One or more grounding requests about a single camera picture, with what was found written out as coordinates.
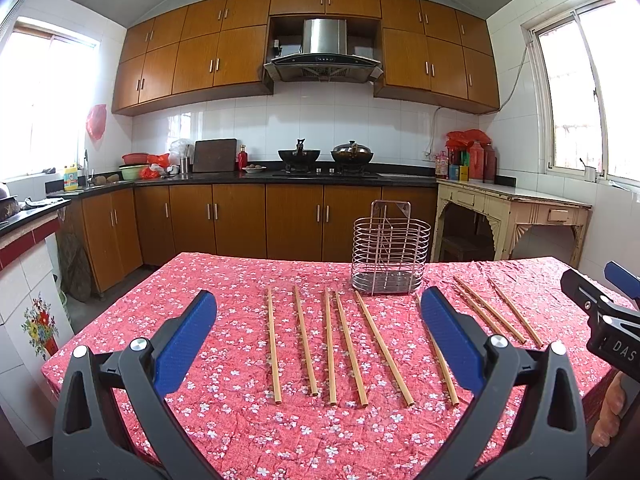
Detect gas stove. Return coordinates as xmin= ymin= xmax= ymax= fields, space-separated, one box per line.
xmin=272 ymin=167 xmax=380 ymax=180

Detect red plastic bag on wall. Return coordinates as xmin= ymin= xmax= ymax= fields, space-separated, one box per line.
xmin=86 ymin=104 xmax=107 ymax=142

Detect wooden chopstick eight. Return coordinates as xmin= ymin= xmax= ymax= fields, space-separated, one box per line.
xmin=454 ymin=276 xmax=526 ymax=344

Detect wooden chopstick one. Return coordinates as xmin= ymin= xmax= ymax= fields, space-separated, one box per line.
xmin=266 ymin=287 xmax=282 ymax=404

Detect wire utensil holder basket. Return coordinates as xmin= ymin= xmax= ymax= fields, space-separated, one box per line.
xmin=350 ymin=200 xmax=432 ymax=296

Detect lower wooden cabinets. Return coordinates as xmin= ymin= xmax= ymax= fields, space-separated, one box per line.
xmin=56 ymin=183 xmax=437 ymax=300

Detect dark cutting board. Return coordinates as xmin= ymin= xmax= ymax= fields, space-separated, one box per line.
xmin=193 ymin=139 xmax=238 ymax=174

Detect cream wooden side table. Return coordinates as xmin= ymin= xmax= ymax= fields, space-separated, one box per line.
xmin=431 ymin=179 xmax=592 ymax=268

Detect red floral tablecloth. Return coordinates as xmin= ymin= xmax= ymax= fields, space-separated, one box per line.
xmin=42 ymin=252 xmax=639 ymax=479

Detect lidded wok right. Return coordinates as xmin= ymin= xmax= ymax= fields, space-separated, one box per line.
xmin=331 ymin=140 xmax=373 ymax=167

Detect red bottle on counter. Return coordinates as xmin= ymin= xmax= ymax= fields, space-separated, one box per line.
xmin=238 ymin=144 xmax=248 ymax=171

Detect wooden cabinets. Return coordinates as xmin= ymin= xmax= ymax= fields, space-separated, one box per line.
xmin=56 ymin=183 xmax=437 ymax=300
xmin=112 ymin=0 xmax=500 ymax=116

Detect red thermos pair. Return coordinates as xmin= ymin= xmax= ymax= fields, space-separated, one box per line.
xmin=469 ymin=141 xmax=497 ymax=183

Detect right window frame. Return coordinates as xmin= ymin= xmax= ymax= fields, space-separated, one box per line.
xmin=523 ymin=0 xmax=639 ymax=185

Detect wooden chopstick five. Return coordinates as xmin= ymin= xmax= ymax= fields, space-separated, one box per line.
xmin=354 ymin=289 xmax=414 ymax=406

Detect wooden chopstick four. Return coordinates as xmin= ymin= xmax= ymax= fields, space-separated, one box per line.
xmin=334 ymin=292 xmax=369 ymax=408

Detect green and red basins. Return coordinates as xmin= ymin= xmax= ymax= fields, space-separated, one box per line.
xmin=119 ymin=153 xmax=148 ymax=182

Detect wooden chopstick three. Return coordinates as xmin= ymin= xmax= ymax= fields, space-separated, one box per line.
xmin=324 ymin=288 xmax=337 ymax=405

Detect person's right hand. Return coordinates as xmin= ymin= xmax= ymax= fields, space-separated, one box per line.
xmin=591 ymin=372 xmax=626 ymax=448

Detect steel range hood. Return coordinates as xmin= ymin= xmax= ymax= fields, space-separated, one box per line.
xmin=264 ymin=16 xmax=383 ymax=84

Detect upper wooden cabinets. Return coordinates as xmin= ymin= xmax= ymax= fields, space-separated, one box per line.
xmin=112 ymin=0 xmax=500 ymax=116

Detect wooden chopstick six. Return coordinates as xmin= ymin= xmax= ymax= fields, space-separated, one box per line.
xmin=423 ymin=322 xmax=460 ymax=408

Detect wooden chopstick nine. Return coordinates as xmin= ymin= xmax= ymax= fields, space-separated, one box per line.
xmin=475 ymin=262 xmax=542 ymax=349

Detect wooden chopstick seven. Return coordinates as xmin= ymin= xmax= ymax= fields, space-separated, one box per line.
xmin=454 ymin=284 xmax=502 ymax=335

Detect wooden chopstick two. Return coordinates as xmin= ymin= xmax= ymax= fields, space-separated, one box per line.
xmin=293 ymin=285 xmax=319 ymax=398

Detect yellow detergent bottle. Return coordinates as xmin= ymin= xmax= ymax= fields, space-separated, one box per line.
xmin=63 ymin=165 xmax=78 ymax=192

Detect black wok left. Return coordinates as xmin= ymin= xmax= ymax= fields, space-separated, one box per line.
xmin=278 ymin=139 xmax=321 ymax=172

